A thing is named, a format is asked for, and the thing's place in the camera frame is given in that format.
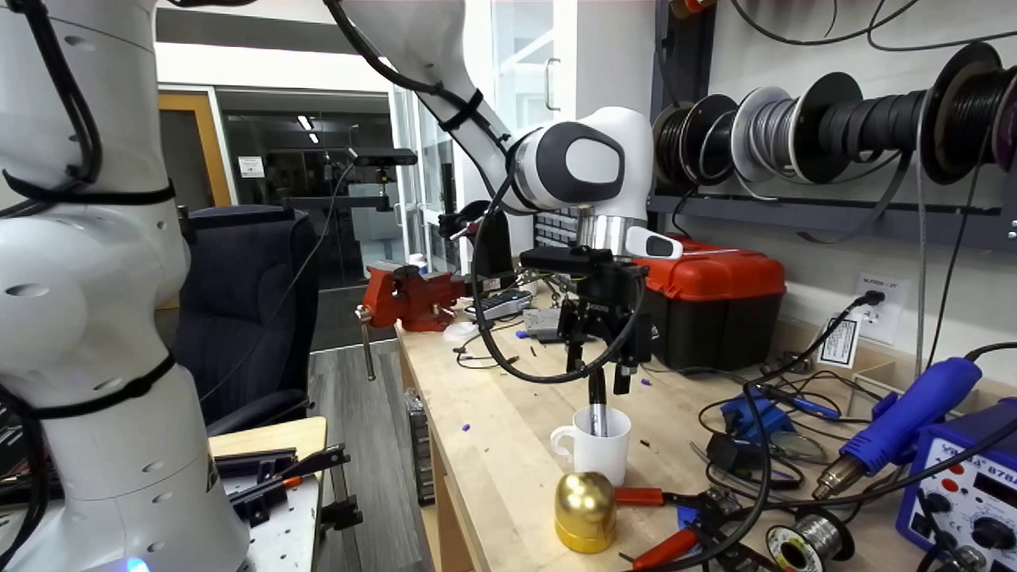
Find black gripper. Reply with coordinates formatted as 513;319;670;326
523;243;648;394

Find black marker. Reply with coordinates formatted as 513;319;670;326
588;368;608;439

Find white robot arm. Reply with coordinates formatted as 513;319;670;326
0;0;685;572

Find white mug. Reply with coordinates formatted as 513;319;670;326
550;406;632;487

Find red and black toolbox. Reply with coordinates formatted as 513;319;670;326
638;240;786;370

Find gold metal dome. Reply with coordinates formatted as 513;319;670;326
553;473;616;553

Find small blue electronics module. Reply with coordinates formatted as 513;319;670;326
721;398;792;440

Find red bench vise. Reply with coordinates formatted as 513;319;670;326
357;265;463;329

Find blue hot air gun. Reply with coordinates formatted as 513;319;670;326
813;354;981;499

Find side table with tools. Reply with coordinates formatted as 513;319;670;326
211;416;364;572

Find dark blue office chair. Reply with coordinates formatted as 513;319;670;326
173;204;318;431

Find blue soldering station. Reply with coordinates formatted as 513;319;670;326
897;439;1017;572

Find red handled pliers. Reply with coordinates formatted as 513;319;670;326
613;487;721;572

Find solder wire spool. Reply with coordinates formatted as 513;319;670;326
766;515;855;572

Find wire spool rack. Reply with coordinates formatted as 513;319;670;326
651;0;1017;243

